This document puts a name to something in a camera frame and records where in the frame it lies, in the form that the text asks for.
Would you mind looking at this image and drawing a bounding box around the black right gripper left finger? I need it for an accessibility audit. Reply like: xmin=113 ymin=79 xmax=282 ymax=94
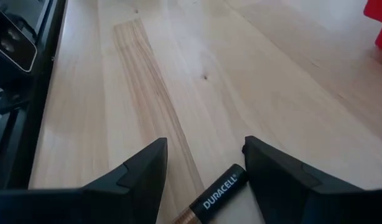
xmin=0 ymin=137 xmax=169 ymax=224

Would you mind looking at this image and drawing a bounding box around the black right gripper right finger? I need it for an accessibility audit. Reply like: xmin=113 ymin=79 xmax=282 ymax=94
xmin=241 ymin=135 xmax=382 ymax=224

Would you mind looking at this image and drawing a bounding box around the red plastic bin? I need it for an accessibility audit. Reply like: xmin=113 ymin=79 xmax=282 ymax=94
xmin=363 ymin=0 xmax=382 ymax=53

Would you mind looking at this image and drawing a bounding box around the black table edge frame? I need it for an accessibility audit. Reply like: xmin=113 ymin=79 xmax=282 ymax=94
xmin=0 ymin=0 xmax=69 ymax=190

